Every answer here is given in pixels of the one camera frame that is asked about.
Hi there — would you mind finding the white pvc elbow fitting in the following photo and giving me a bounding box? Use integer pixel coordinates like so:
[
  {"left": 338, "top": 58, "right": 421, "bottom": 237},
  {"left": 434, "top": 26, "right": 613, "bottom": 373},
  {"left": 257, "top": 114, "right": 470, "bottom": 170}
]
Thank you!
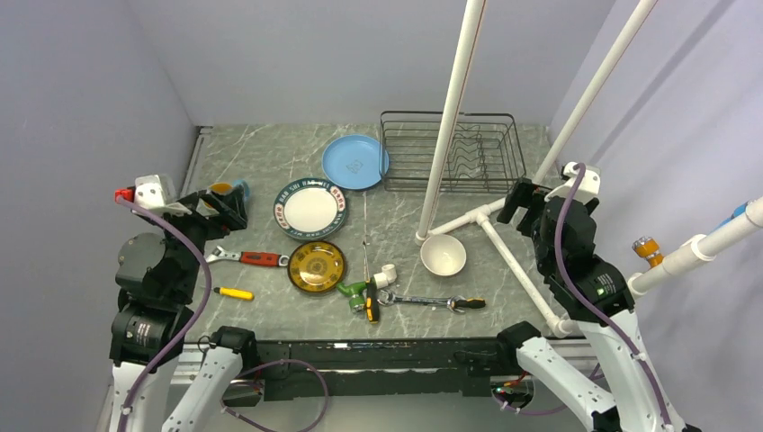
[{"left": 373, "top": 264, "right": 398, "bottom": 289}]

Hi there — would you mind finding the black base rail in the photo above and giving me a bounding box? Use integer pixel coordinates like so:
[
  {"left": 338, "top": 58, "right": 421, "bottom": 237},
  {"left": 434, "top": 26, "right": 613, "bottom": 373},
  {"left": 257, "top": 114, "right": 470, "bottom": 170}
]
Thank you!
[{"left": 223, "top": 337, "right": 522, "bottom": 408}]

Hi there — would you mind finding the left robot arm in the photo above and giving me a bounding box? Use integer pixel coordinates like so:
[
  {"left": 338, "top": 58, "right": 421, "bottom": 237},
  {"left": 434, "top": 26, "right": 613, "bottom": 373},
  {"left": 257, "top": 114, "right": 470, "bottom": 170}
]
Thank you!
[{"left": 109, "top": 184, "right": 259, "bottom": 431}]

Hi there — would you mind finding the steel ratchet wrench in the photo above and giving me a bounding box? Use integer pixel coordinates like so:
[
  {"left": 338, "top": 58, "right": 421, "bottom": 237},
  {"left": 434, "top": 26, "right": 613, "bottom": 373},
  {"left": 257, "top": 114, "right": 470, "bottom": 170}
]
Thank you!
[{"left": 377, "top": 289, "right": 487, "bottom": 314}]

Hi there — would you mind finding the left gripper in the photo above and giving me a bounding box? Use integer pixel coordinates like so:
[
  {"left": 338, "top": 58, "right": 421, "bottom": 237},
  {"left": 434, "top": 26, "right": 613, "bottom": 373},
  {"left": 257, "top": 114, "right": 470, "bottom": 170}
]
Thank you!
[{"left": 148, "top": 184, "right": 247, "bottom": 299}]

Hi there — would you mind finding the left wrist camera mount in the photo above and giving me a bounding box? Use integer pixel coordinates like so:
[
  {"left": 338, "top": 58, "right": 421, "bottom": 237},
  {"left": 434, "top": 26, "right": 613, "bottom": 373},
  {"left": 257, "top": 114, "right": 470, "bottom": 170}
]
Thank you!
[{"left": 114, "top": 174, "right": 192, "bottom": 216}]

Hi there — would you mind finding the blue butterfly mug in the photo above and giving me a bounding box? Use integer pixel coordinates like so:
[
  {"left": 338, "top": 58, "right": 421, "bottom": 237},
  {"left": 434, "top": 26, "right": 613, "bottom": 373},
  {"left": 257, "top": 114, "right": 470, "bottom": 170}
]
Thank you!
[{"left": 208, "top": 179, "right": 251, "bottom": 204}]

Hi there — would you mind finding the yellow brown patterned plate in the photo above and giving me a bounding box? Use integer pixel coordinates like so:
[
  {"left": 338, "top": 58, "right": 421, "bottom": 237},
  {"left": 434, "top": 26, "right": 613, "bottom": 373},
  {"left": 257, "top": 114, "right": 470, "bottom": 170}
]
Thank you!
[{"left": 287, "top": 240, "right": 347, "bottom": 295}]

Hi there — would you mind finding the white pvc pipe frame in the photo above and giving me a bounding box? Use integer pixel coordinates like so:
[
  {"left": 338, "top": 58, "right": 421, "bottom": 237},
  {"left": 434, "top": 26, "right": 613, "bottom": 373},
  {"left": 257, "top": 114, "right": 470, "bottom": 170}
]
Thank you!
[{"left": 416, "top": 1, "right": 762, "bottom": 338}]

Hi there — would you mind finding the green pipe fitting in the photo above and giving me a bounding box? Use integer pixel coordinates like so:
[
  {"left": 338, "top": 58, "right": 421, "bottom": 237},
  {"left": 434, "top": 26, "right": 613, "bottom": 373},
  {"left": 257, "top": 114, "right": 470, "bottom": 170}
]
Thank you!
[{"left": 337, "top": 281, "right": 367, "bottom": 313}]

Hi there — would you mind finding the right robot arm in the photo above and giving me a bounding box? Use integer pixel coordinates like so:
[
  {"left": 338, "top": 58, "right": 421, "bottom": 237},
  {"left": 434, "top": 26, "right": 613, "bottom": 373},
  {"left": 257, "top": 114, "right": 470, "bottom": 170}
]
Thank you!
[{"left": 495, "top": 178, "right": 695, "bottom": 431}]

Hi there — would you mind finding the green rimmed white plate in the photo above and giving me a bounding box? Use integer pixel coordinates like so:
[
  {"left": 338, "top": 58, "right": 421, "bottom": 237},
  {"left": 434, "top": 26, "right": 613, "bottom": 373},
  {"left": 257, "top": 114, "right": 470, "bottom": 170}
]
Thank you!
[{"left": 273, "top": 177, "right": 348, "bottom": 241}]

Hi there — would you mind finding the small yellow screwdriver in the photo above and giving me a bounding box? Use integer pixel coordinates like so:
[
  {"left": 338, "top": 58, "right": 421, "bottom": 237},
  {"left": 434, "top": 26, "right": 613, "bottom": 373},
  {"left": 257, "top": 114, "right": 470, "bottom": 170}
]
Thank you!
[{"left": 213, "top": 287, "right": 255, "bottom": 302}]

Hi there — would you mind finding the red handled adjustable wrench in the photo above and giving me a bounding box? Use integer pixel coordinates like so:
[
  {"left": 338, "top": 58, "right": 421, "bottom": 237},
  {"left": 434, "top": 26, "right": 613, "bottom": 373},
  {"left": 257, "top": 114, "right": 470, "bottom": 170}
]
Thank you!
[{"left": 206, "top": 246, "right": 289, "bottom": 267}]

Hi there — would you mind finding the black yellow screwdriver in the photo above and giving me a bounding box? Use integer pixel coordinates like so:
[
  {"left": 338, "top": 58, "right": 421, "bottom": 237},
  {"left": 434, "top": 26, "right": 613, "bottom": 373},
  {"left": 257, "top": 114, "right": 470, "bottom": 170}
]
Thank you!
[{"left": 363, "top": 236, "right": 380, "bottom": 324}]

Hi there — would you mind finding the white ceramic bowl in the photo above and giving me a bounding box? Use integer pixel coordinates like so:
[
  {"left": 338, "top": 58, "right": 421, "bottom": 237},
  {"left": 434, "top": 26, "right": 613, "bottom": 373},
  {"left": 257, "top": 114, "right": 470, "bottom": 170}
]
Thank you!
[{"left": 419, "top": 234, "right": 467, "bottom": 276}]

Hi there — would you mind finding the orange valve knob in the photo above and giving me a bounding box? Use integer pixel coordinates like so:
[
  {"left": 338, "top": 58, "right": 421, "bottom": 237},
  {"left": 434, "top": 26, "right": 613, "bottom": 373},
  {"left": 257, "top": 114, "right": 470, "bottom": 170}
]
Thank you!
[{"left": 632, "top": 236, "right": 664, "bottom": 268}]

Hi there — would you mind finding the blue plate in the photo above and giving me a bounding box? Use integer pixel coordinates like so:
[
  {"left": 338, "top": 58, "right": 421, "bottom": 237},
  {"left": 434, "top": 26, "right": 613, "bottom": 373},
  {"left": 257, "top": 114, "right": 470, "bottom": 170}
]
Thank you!
[{"left": 321, "top": 134, "right": 390, "bottom": 191}]

